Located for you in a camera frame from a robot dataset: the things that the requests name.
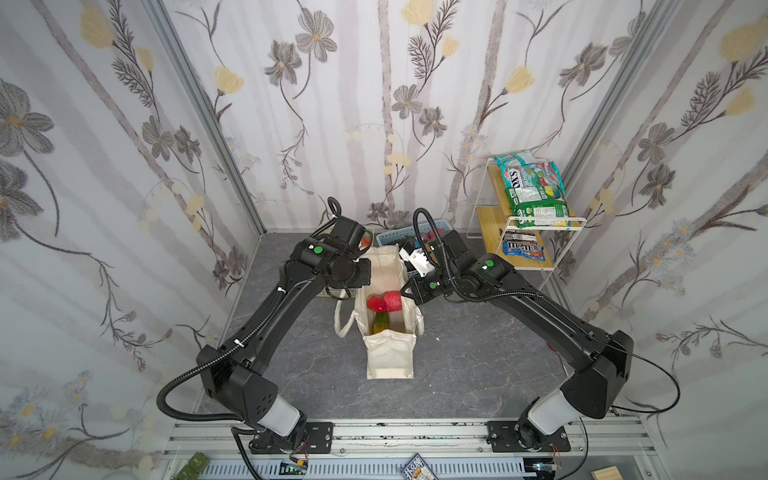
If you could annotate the white wire wooden shelf rack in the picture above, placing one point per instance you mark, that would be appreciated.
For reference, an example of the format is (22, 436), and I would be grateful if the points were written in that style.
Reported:
(494, 222)

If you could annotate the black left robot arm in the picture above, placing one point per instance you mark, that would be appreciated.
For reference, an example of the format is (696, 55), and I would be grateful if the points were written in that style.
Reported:
(232, 374)

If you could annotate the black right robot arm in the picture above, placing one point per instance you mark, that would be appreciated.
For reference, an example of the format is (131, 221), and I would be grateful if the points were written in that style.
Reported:
(600, 361)

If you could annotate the green skittles candy bag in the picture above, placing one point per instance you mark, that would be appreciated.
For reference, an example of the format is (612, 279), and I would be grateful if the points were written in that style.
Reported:
(534, 190)

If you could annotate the cream floral tote bag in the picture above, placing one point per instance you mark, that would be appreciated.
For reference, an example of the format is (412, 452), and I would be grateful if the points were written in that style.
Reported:
(389, 355)

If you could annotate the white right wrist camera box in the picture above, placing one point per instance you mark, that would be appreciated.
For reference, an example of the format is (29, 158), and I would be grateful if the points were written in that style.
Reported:
(416, 261)

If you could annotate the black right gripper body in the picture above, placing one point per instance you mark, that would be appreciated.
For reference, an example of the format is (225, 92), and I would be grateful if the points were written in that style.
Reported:
(414, 291)

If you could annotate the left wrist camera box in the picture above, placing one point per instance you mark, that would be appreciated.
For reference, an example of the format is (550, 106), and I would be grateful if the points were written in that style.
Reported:
(346, 233)

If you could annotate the blue m&m candy packet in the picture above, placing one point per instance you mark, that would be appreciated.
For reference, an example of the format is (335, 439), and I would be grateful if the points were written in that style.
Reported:
(523, 246)

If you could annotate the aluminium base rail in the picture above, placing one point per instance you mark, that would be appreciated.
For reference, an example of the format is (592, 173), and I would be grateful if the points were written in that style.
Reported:
(475, 448)

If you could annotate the pink dragon fruit toy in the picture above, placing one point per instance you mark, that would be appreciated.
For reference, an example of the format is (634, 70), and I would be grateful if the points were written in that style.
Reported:
(393, 301)

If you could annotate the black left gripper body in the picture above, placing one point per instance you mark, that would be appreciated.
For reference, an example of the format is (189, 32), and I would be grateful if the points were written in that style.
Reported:
(360, 273)

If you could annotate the green cucumber toy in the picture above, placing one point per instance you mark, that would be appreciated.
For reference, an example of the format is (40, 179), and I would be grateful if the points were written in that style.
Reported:
(380, 323)

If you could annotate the blue plastic vegetable basket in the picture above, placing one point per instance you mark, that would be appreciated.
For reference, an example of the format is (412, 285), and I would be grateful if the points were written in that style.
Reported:
(398, 236)

